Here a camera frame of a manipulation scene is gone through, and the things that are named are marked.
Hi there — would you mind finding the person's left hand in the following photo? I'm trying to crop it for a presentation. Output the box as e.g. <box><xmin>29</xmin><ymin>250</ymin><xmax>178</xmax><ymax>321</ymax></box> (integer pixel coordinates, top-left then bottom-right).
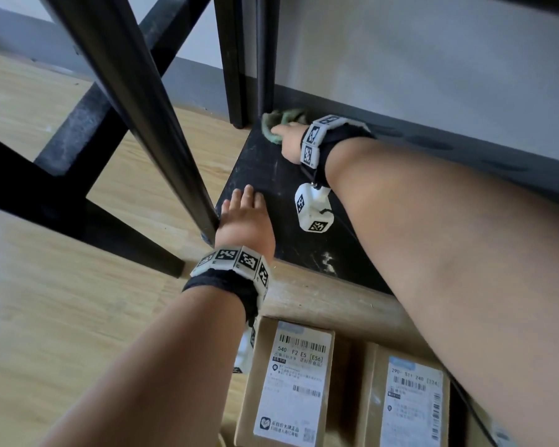
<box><xmin>214</xmin><ymin>184</ymin><xmax>276</xmax><ymax>264</ymax></box>

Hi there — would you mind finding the person's right hand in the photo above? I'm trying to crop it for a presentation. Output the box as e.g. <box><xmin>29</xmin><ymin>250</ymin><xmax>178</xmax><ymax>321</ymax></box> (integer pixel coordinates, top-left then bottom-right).
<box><xmin>270</xmin><ymin>123</ymin><xmax>308</xmax><ymax>165</ymax></box>

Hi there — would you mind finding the green and pink cleaning cloth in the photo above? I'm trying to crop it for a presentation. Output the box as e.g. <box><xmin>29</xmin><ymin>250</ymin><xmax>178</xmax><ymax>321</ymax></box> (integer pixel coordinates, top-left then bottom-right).
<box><xmin>260</xmin><ymin>109</ymin><xmax>308</xmax><ymax>146</ymax></box>

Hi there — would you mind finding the dark metal shelf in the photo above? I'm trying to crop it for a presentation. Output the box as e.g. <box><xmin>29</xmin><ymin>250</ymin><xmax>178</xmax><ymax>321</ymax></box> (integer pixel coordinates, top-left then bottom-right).
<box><xmin>37</xmin><ymin>0</ymin><xmax>559</xmax><ymax>299</ymax></box>

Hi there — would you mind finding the person's left forearm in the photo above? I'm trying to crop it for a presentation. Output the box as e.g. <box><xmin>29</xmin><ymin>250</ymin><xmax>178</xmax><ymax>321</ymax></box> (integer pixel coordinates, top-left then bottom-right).
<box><xmin>39</xmin><ymin>286</ymin><xmax>248</xmax><ymax>447</ymax></box>

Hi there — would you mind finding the person's right forearm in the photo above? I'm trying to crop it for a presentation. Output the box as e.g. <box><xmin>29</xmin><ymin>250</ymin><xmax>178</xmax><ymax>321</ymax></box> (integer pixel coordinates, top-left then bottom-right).
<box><xmin>325</xmin><ymin>137</ymin><xmax>559</xmax><ymax>447</ymax></box>

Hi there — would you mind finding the black marker wristband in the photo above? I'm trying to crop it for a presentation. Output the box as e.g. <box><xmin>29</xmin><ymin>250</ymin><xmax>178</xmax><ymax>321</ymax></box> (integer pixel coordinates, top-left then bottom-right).
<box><xmin>182</xmin><ymin>245</ymin><xmax>272</xmax><ymax>324</ymax></box>
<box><xmin>299</xmin><ymin>114</ymin><xmax>376</xmax><ymax>187</ymax></box>

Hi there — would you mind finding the white marker cube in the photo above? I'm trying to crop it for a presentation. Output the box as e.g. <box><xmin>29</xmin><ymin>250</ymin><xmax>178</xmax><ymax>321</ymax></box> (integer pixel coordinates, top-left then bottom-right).
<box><xmin>294</xmin><ymin>183</ymin><xmax>334</xmax><ymax>234</ymax></box>

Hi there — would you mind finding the black low table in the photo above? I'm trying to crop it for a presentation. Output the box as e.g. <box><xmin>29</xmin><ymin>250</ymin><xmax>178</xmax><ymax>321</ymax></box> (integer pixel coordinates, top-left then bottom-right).
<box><xmin>0</xmin><ymin>0</ymin><xmax>248</xmax><ymax>279</ymax></box>

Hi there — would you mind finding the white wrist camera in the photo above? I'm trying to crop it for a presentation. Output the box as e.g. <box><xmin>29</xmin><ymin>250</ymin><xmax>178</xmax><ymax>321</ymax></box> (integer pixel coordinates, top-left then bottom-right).
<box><xmin>232</xmin><ymin>316</ymin><xmax>260</xmax><ymax>374</ymax></box>

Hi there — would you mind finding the black camera cable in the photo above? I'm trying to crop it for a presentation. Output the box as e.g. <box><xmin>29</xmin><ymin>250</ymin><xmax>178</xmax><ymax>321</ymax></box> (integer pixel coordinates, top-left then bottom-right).
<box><xmin>447</xmin><ymin>374</ymin><xmax>497</xmax><ymax>447</ymax></box>

